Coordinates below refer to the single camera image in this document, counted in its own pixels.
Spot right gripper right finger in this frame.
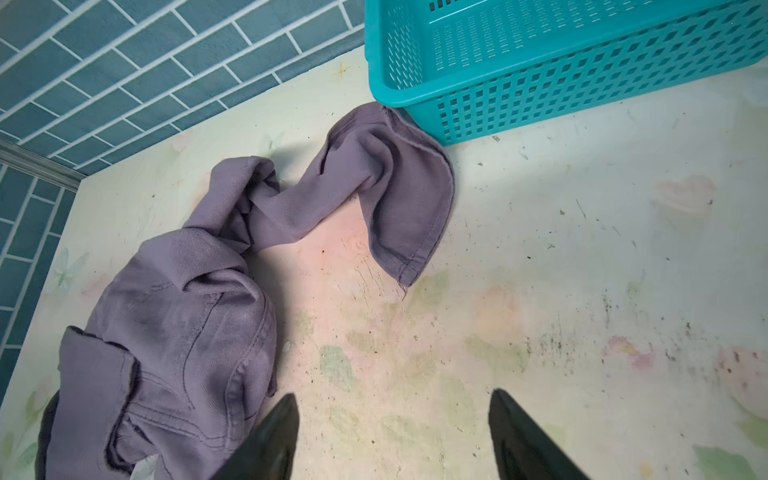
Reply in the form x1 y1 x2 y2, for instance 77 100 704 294
488 389 588 480

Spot left corner metal post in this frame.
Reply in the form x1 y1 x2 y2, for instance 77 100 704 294
0 140 86 192

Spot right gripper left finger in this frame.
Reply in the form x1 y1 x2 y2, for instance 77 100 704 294
212 393 300 480

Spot teal plastic basket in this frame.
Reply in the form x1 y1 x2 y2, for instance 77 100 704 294
364 0 767 145

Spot purple trousers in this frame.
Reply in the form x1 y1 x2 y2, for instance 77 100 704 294
35 103 455 479

